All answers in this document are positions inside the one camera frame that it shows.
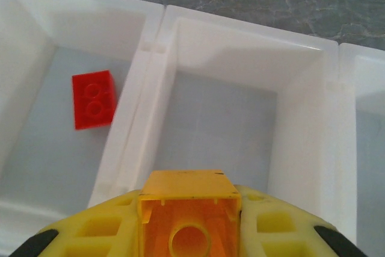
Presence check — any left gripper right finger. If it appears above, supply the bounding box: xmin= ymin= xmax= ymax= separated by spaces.
xmin=235 ymin=184 xmax=374 ymax=257

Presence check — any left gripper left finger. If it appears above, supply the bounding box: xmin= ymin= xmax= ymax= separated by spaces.
xmin=8 ymin=189 xmax=142 ymax=257

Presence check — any tall yellow lego brick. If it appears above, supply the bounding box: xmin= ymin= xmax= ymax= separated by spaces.
xmin=137 ymin=169 xmax=243 ymax=257

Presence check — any white plastic bin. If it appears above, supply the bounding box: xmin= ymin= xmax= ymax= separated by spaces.
xmin=87 ymin=4 xmax=359 ymax=249
xmin=338 ymin=42 xmax=385 ymax=257
xmin=0 ymin=0 xmax=165 ymax=257

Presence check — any red lego brick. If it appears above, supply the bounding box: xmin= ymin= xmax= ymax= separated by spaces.
xmin=71 ymin=69 xmax=119 ymax=131

